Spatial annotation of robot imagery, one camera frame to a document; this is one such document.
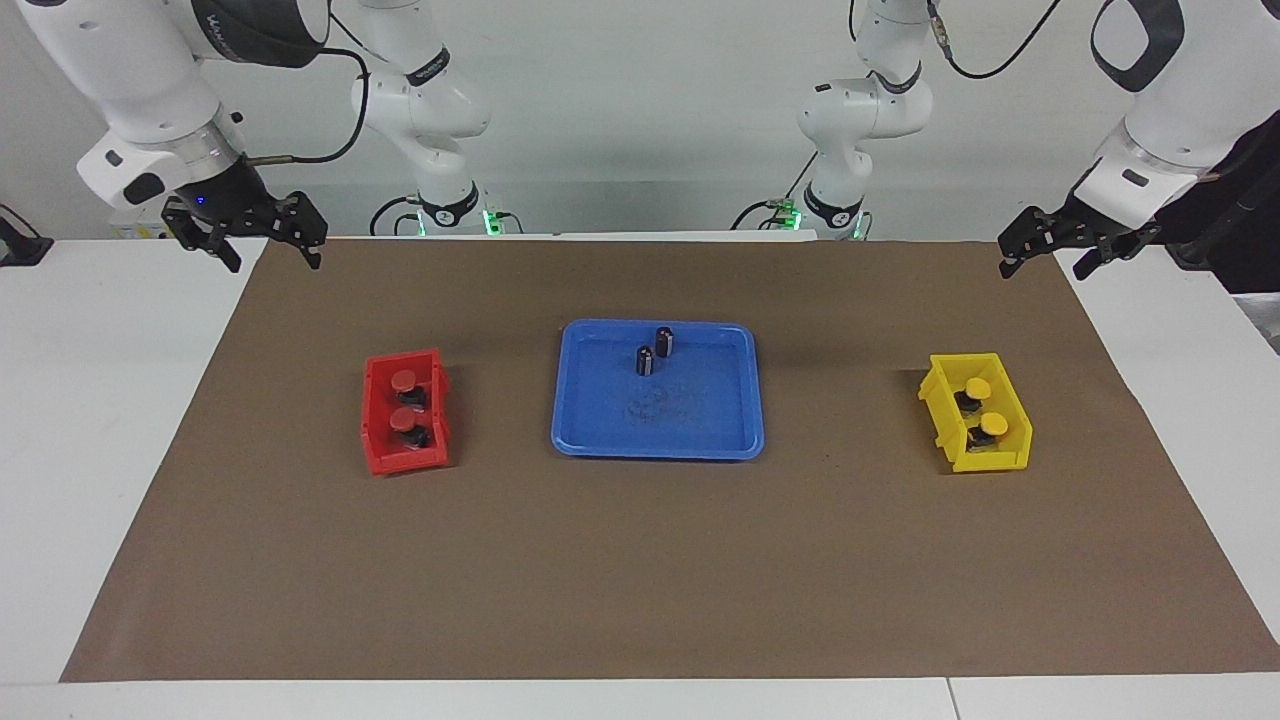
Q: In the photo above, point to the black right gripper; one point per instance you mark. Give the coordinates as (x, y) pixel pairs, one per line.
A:
(245, 205)

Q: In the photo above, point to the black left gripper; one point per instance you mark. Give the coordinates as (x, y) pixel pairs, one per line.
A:
(1075, 225)

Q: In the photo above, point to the yellow push button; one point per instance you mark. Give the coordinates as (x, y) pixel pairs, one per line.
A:
(991, 425)
(977, 387)

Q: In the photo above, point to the red push button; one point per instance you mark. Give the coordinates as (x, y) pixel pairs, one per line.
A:
(406, 418)
(403, 380)

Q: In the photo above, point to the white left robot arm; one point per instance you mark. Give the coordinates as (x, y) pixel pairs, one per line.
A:
(1170, 110)

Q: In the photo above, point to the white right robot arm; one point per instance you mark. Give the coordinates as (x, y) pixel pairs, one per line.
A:
(130, 80)

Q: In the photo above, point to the blue plastic tray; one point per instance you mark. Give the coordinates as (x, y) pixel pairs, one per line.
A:
(700, 420)

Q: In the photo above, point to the yellow plastic bin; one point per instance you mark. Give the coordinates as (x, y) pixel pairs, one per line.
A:
(990, 462)

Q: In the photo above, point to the red plastic bin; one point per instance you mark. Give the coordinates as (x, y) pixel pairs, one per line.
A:
(400, 463)

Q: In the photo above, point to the small black cylinder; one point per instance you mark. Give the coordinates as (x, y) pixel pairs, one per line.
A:
(665, 342)
(645, 362)

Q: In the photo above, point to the brown table mat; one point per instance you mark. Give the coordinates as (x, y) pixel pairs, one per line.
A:
(640, 560)

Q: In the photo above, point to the black clamp bracket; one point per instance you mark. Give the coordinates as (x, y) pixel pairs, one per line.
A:
(20, 245)

